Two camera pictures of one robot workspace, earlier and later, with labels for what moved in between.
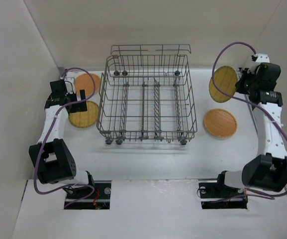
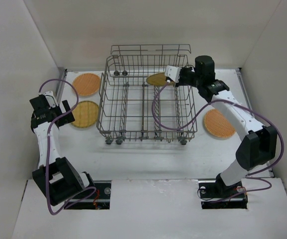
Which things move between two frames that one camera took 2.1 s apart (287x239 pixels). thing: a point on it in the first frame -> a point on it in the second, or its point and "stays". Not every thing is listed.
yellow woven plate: x=225 y=77 -> x=158 y=79
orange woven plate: x=84 y=81 stays
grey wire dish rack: x=146 y=93 stays
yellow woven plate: x=86 y=119 stays
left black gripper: x=77 y=106 -> x=65 y=114
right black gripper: x=242 y=84 -> x=181 y=77
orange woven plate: x=220 y=123 stays
